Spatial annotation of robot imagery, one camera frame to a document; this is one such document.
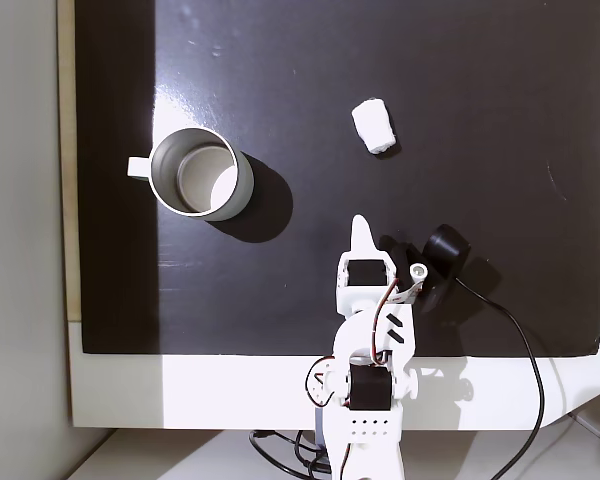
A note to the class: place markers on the white gauze roll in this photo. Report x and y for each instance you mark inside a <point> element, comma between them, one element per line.
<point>373,125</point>

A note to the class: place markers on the black table mat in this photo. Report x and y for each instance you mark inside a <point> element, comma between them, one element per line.
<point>330,75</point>

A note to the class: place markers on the grey metal mug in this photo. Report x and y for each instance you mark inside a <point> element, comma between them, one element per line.
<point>200,172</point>

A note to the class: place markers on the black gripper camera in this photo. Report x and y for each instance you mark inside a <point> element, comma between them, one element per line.
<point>445,247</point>

